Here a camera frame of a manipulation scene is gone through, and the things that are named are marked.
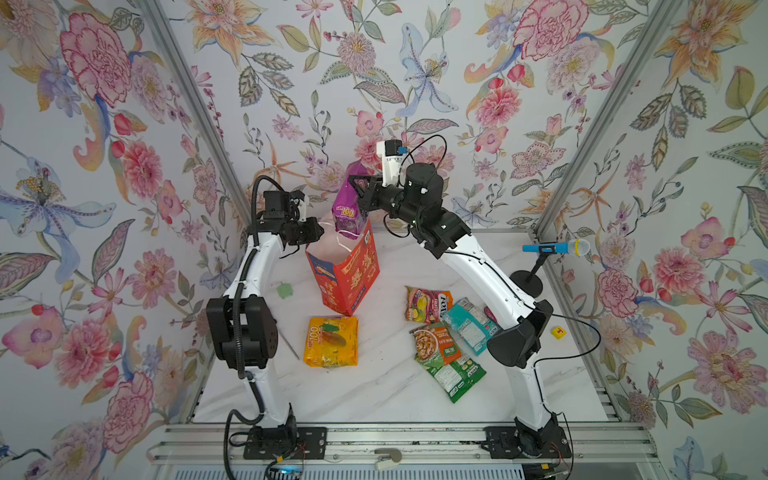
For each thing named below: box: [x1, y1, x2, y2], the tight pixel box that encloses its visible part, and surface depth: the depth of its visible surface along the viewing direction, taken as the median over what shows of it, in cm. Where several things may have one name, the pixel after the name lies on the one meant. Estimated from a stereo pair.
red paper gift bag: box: [305, 219, 380, 317], surface depth 85 cm
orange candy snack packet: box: [405, 285, 454, 324], surface depth 98 cm
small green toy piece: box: [276, 281, 293, 299], surface depth 106 cm
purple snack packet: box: [332, 160, 370, 240], surface depth 71 cm
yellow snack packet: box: [304, 316, 359, 368], surface depth 88 cm
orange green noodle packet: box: [409, 322, 462, 368], surface depth 89 cm
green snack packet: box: [427, 354, 487, 404], surface depth 85 cm
